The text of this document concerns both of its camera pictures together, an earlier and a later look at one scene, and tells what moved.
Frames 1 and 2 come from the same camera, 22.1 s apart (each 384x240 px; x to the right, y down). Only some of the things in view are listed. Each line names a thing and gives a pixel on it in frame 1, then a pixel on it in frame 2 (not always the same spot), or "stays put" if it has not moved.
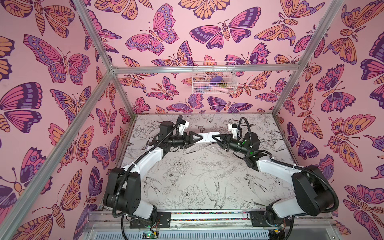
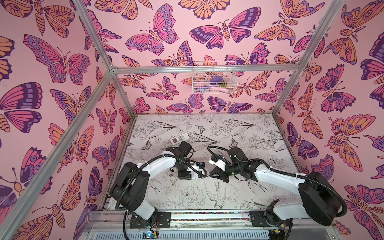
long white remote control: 207,136 -> 195,174
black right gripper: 227,142 -> 223,171
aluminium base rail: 114,225 stays put
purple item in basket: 217,79 stays put
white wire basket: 214,77 stays put
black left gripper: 186,144 -> 184,175
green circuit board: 149,235 stays put
